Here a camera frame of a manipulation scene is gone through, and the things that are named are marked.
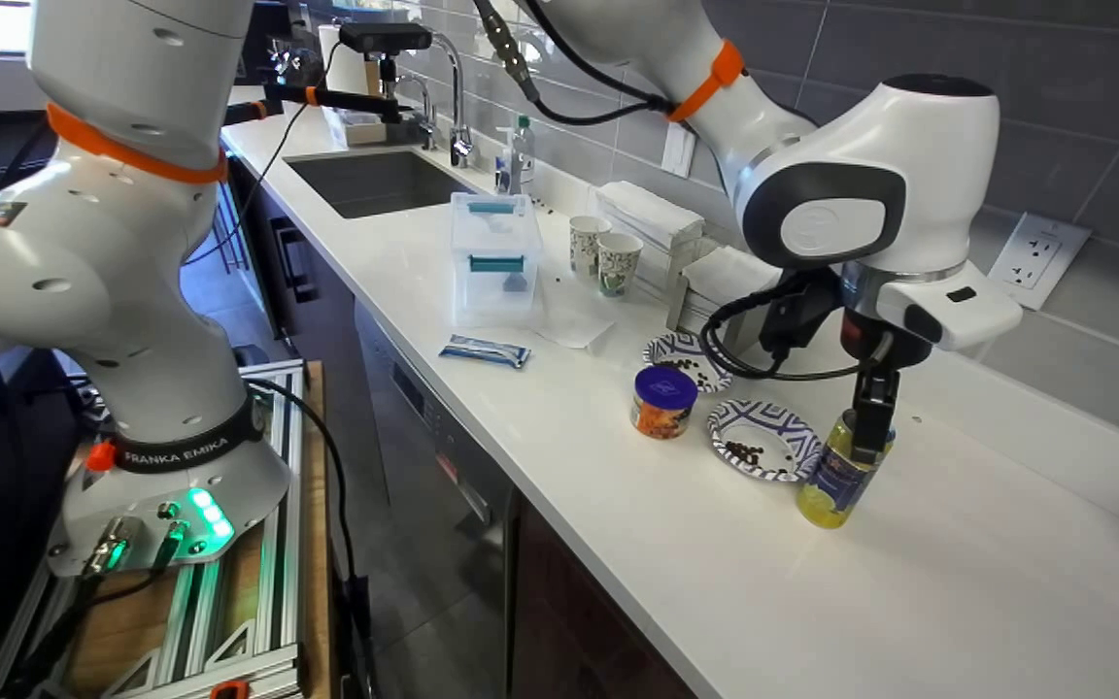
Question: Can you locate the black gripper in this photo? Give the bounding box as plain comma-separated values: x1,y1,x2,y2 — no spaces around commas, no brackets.
839,307,940,457

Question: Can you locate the yellow soda can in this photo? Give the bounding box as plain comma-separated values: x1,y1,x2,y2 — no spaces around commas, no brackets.
791,410,902,532

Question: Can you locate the large blue patterned paper plate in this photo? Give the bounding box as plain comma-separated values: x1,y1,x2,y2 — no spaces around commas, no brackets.
703,395,826,491

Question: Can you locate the coffee bean pile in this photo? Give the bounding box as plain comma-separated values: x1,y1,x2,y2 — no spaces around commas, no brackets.
721,437,773,469

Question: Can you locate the small blue patterned paper plate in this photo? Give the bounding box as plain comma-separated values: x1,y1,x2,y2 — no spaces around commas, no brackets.
645,325,735,400

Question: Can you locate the grey napkin dispenser box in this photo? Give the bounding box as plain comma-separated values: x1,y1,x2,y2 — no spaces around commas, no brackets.
663,243,785,342

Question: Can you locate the orange jar with blue lid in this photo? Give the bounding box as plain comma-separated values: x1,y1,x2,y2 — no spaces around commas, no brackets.
628,361,703,441

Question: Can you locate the printed paper cup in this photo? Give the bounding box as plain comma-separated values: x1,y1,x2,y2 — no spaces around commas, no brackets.
590,230,649,302
567,210,615,281

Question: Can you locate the long white box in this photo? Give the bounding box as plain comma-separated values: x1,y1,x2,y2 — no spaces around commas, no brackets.
593,179,706,255

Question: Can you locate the clear plastic lid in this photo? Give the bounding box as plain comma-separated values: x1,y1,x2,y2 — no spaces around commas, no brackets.
532,277,623,353

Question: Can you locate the dark counter cabinet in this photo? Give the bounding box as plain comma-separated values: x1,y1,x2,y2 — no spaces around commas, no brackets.
223,151,700,699

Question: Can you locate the clear soap bottle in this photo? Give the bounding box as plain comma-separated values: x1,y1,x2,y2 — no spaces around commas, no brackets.
493,111,537,199

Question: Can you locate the chrome faucet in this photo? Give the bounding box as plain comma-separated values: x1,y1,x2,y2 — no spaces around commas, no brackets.
396,31,475,170

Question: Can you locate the dark kitchen sink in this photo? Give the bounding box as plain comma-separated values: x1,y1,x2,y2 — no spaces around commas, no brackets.
285,146,465,223

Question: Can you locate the wooden board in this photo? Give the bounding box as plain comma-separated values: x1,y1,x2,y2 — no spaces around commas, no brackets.
300,356,335,699

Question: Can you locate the black countertop appliance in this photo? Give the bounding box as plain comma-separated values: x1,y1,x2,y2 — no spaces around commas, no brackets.
245,0,335,84

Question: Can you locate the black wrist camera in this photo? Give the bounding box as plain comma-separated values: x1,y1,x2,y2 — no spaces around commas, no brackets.
757,267,851,370

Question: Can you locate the small white wall outlet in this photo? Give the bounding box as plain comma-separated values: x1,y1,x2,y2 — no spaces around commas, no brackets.
655,118,700,184

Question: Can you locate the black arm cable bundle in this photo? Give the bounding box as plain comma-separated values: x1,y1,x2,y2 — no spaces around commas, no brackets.
471,0,870,388

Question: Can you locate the black base cable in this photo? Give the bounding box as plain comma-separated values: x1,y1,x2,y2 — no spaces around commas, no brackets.
245,374,381,699

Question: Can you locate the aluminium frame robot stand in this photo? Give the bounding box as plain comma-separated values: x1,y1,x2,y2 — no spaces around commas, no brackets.
0,356,317,699

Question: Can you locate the black stereo camera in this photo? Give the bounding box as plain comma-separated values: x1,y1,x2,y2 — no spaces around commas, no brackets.
339,14,440,59

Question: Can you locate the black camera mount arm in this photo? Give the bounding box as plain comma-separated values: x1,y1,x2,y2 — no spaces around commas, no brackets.
241,76,443,131

